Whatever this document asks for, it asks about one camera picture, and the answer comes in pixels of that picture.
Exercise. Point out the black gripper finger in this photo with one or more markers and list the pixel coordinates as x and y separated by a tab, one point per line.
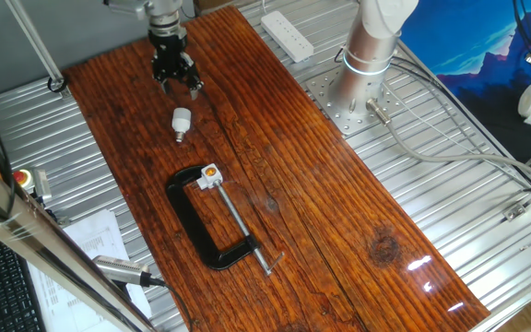
161	83
194	85

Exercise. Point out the blue mountain picture mat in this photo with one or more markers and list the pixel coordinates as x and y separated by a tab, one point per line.
468	41

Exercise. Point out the white LED light bulb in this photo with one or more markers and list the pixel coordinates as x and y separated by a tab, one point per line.
181	120

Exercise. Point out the black C-clamp with steel screw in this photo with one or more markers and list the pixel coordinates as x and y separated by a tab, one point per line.
192	221

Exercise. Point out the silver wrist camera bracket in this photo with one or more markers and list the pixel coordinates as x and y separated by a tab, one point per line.
127	7

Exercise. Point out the long aluminium frame bar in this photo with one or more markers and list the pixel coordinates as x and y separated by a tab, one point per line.
39	235

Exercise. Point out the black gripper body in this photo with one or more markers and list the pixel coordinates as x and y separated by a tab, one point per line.
169	55

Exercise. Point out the white lamp socket adapter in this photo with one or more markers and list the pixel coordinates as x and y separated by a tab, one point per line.
210	174

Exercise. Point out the thin aluminium pole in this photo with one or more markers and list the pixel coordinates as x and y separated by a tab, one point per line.
35	43

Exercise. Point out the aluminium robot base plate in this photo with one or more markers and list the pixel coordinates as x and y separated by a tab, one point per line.
321	92

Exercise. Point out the white power strip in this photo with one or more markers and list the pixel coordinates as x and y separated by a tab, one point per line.
288	34

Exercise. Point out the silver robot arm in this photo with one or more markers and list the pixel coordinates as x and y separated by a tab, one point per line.
367	69

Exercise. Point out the black keyboard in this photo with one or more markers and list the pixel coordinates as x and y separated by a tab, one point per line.
3	286

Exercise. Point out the red emergency stop button box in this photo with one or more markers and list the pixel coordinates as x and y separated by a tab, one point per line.
22	177

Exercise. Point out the brown wooden board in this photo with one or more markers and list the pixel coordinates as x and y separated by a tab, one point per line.
321	184

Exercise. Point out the silver camera on stand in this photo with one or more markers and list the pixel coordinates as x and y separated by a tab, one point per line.
118	269

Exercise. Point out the printed paper sheet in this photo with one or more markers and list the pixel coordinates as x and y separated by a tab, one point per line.
95	235

